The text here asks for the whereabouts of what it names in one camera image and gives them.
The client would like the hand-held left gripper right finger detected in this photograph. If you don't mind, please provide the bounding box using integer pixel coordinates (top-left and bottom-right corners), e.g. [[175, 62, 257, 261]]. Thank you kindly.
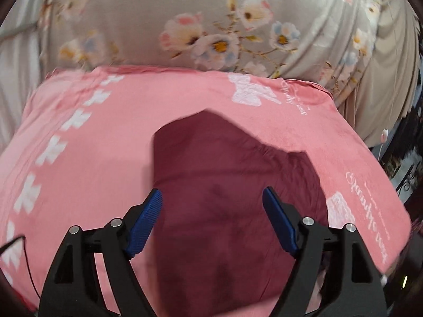
[[262, 187, 387, 317]]

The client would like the black cable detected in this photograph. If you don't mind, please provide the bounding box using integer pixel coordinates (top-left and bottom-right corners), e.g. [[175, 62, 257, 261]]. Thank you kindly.
[[0, 234, 42, 304]]

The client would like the grey floral bed sheet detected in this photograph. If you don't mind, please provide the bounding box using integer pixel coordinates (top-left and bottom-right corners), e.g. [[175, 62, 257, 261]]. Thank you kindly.
[[33, 0, 387, 106]]

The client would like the pink printed blanket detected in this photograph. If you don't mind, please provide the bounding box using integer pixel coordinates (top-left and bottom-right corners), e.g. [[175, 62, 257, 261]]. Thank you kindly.
[[0, 65, 412, 317]]

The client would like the white satin sheet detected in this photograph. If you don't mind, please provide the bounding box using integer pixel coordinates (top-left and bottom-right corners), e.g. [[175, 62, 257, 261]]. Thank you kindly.
[[0, 0, 57, 152]]

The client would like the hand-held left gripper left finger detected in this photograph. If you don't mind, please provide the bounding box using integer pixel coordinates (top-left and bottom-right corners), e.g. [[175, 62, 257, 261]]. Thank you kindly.
[[39, 188, 163, 317]]

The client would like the maroon puffer jacket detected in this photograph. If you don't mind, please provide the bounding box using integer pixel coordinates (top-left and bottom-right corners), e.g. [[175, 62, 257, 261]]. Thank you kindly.
[[150, 108, 331, 307]]

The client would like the beige curtain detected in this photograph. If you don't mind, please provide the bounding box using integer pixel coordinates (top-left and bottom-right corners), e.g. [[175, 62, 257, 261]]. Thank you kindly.
[[334, 0, 423, 146]]

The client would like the dark metal furniture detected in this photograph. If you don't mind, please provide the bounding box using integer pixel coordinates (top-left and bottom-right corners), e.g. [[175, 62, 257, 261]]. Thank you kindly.
[[370, 106, 423, 212]]

